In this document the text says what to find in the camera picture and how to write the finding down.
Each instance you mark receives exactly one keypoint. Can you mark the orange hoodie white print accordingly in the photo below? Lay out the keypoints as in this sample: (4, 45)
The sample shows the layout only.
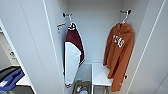
(118, 56)

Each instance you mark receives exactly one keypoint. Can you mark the maroon and white jacket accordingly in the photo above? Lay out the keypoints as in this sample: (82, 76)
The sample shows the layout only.
(71, 53)

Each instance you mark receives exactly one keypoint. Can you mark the white wardrobe body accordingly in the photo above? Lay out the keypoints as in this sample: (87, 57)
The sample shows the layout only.
(95, 30)

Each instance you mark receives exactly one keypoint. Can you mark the white hanger of jacket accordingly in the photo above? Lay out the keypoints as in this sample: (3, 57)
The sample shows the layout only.
(72, 24)

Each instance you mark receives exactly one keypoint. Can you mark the white notice orange header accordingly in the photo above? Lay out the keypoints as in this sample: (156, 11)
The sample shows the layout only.
(60, 26)

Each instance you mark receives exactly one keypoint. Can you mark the white wardrobe shelf box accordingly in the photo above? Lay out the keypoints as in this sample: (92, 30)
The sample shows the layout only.
(100, 75)

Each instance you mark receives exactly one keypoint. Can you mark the black wardrobe hook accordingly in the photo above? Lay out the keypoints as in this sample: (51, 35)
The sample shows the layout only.
(66, 14)
(126, 12)

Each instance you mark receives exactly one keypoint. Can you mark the grey bin with items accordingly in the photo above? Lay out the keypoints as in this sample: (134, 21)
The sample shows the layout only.
(81, 88)

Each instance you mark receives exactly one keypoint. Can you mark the flat white board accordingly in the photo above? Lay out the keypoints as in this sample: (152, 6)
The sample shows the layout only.
(25, 81)

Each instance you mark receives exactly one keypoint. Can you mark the black side table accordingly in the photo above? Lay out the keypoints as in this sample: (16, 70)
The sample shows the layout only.
(8, 68)

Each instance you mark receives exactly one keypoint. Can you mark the blue cloth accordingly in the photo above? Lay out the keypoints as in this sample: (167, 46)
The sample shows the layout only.
(11, 80)

